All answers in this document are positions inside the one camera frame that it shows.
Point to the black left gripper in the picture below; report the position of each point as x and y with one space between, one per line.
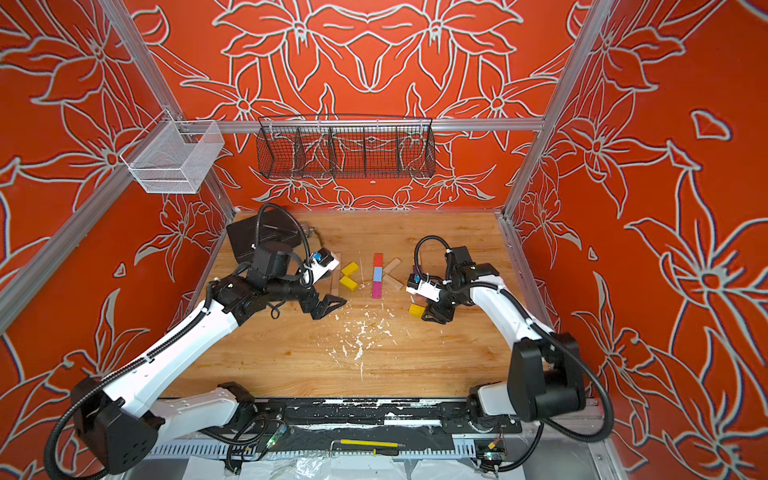
324 308

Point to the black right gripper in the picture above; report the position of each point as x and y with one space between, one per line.
440 311

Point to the yellow block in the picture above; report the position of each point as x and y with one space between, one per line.
350 269
416 310
348 283

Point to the natural wooden block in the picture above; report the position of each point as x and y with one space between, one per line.
335 279

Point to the pale wooden block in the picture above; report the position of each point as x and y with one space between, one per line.
393 264

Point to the magenta block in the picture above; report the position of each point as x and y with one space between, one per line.
376 292

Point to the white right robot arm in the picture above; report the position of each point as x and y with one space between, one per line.
544 378

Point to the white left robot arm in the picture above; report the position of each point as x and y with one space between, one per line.
120 417

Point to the black plastic tool case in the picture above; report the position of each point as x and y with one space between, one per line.
274 227

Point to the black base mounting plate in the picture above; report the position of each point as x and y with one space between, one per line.
451 415

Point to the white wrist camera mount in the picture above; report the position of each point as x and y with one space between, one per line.
426 288

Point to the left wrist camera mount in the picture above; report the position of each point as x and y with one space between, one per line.
321 265

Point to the black wire basket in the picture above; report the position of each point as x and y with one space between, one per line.
353 148

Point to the white wire basket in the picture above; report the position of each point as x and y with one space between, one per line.
171 156

